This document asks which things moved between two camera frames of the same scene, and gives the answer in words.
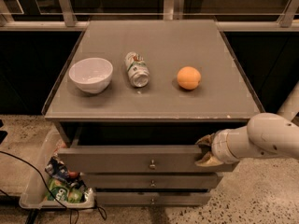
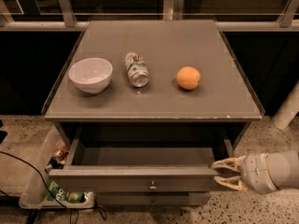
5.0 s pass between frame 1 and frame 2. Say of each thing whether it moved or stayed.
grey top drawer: moved
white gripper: moved
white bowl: stayed
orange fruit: stayed
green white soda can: stayed
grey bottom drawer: stayed
